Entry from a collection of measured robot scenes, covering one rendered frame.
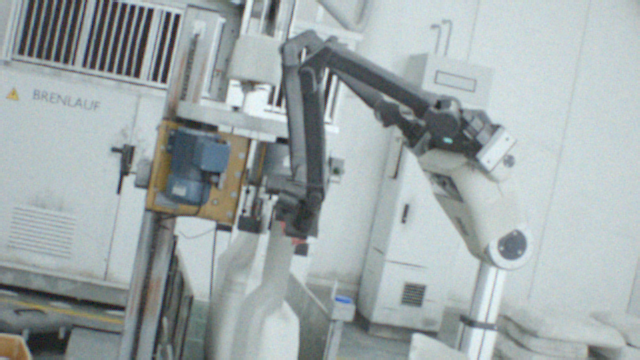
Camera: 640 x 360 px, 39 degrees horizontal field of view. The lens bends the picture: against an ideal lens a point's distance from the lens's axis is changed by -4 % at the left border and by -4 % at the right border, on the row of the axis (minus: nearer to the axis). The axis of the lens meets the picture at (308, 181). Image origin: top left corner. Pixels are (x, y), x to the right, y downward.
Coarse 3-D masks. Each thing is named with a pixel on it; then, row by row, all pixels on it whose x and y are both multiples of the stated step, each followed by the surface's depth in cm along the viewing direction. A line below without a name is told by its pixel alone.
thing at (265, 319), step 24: (288, 240) 296; (264, 264) 335; (288, 264) 290; (264, 288) 319; (240, 312) 320; (264, 312) 297; (288, 312) 293; (240, 336) 307; (264, 336) 291; (288, 336) 293
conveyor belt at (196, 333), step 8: (200, 304) 504; (208, 304) 508; (192, 312) 479; (200, 312) 484; (192, 320) 461; (200, 320) 465; (192, 328) 444; (200, 328) 448; (192, 336) 428; (200, 336) 432; (192, 344) 413; (200, 344) 417; (184, 352) 396; (192, 352) 399; (200, 352) 402
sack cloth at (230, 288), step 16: (240, 240) 388; (256, 240) 360; (224, 256) 388; (240, 256) 365; (256, 256) 357; (224, 272) 369; (240, 272) 361; (256, 272) 362; (224, 288) 365; (240, 288) 363; (224, 304) 365; (240, 304) 364; (208, 320) 372; (224, 320) 364; (208, 336) 371; (224, 336) 364; (208, 352) 369; (224, 352) 364
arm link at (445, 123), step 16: (320, 48) 246; (336, 48) 246; (304, 64) 248; (320, 64) 247; (336, 64) 247; (352, 64) 246; (368, 64) 247; (368, 80) 248; (384, 80) 247; (400, 80) 247; (400, 96) 248; (416, 96) 247; (432, 96) 249; (448, 96) 251; (416, 112) 249; (432, 112) 245; (448, 112) 244; (432, 128) 247; (448, 128) 246
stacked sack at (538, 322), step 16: (528, 320) 557; (544, 320) 543; (560, 320) 550; (576, 320) 559; (592, 320) 582; (544, 336) 544; (560, 336) 543; (576, 336) 545; (592, 336) 546; (608, 336) 549
